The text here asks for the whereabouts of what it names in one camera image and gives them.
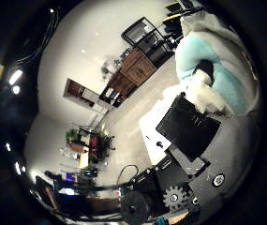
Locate black looped cable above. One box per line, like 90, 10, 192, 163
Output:
116, 164, 141, 186

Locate wall niche shelf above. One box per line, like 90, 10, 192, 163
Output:
63, 77, 113, 114

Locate small green wall plant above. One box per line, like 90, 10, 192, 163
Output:
100, 57, 122, 81

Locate black metal frame shelf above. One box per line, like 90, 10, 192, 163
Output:
121, 16, 175, 69

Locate potted plants on stand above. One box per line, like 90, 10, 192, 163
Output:
65, 124, 116, 168

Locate light blue cloth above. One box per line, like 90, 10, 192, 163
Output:
173, 18, 260, 117

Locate black ceiling cable bundle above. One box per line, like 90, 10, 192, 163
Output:
13, 10, 61, 68

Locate brown wooden cabinet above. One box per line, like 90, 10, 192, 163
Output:
98, 47, 157, 109

